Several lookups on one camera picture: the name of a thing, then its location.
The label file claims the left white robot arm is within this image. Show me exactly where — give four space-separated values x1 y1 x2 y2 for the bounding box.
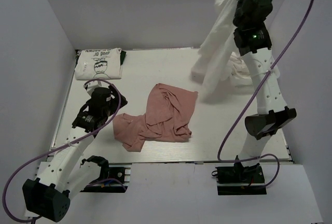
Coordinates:
22 83 127 222

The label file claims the folded white printed t shirt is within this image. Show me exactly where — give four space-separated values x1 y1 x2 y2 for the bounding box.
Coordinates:
74 48 122 80

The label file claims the folded dark green t shirt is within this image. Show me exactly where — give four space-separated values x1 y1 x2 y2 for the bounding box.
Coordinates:
120 50 127 66

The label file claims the crumpled white shirts pile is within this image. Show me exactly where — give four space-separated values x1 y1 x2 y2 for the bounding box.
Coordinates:
226 52 252 87

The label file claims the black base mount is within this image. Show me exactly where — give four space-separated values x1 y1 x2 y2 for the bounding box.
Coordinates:
211 162 267 195
81 164 131 193

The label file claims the pink t shirt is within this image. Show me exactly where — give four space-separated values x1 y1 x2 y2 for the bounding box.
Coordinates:
113 83 198 152

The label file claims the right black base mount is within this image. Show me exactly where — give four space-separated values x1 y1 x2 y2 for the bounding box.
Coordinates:
211 162 267 195

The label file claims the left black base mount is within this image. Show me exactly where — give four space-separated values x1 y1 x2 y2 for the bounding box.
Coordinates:
81 164 131 193

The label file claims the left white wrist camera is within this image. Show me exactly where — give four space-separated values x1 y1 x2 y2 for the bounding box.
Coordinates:
84 81 99 93

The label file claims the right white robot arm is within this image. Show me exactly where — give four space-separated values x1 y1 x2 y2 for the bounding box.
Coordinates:
233 0 297 167

